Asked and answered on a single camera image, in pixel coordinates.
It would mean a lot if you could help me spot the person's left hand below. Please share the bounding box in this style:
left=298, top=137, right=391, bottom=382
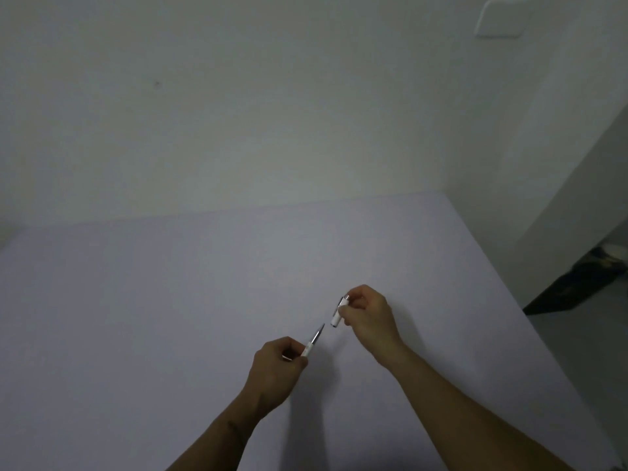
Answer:
left=243, top=336, right=310, bottom=420

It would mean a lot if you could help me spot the white pen body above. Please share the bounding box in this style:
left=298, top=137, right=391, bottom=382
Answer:
left=282, top=323, right=326, bottom=362

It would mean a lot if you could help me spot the person's right forearm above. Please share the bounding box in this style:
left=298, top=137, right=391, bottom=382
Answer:
left=380, top=343, right=575, bottom=471

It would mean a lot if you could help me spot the person's left forearm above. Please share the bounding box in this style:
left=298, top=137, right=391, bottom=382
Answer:
left=166, top=392, right=268, bottom=471

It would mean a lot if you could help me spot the person's right hand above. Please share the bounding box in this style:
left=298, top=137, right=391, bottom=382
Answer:
left=338, top=284, right=408, bottom=371

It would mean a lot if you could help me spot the black trash bin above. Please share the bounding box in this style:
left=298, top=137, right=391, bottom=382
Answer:
left=522, top=245, right=628, bottom=316

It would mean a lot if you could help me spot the white wall switch plate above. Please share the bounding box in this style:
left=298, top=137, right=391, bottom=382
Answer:
left=474, top=0, right=533, bottom=40

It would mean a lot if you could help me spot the white pen cap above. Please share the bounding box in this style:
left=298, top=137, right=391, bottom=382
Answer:
left=331, top=294, right=351, bottom=330

